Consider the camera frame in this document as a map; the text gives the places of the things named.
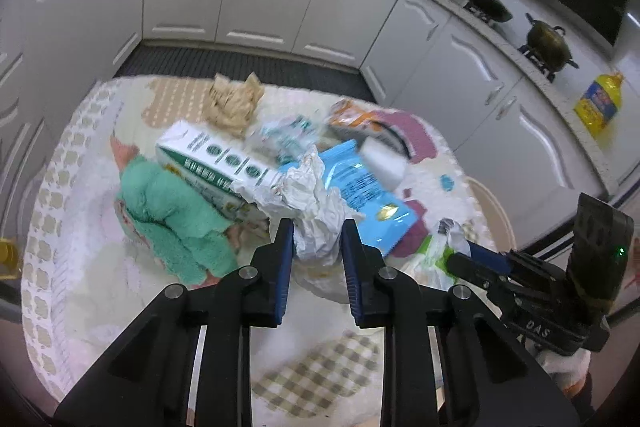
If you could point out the white green plastic bag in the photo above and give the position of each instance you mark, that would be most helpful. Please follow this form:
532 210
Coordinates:
430 257

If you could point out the large yellow oil bottle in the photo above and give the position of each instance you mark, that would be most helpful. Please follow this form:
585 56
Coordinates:
597 104

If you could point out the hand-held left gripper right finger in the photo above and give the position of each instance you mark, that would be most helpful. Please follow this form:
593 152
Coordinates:
351 267

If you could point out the black ribbed floor mat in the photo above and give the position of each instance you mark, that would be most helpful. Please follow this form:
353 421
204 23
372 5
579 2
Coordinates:
240 67

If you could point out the green white milk carton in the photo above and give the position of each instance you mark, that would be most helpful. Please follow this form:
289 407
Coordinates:
210 157

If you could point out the blue snack packet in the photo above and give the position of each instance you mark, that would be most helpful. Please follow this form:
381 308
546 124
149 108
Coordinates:
360 187

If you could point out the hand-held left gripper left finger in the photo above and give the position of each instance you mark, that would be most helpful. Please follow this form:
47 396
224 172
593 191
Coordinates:
284 267

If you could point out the white foam block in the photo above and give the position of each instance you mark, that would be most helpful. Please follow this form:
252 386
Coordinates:
385 157

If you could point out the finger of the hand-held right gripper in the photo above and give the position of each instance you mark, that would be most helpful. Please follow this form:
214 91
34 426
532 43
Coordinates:
487 254
472 271

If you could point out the orange white snack packet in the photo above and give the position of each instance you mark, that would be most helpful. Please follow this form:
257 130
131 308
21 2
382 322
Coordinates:
350 117

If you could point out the small yellow bottle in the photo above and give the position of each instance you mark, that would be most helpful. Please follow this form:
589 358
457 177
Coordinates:
9 257

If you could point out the white paper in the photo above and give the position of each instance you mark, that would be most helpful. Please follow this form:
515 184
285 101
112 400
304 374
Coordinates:
310 207

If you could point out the patchwork printed blanket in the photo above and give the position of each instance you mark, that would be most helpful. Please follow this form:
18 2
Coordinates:
100 307

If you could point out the green fluffy towel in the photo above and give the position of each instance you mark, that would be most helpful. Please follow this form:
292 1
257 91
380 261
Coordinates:
170 217

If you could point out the bronze pot with lid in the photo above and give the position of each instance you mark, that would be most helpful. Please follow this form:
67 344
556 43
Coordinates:
547 42

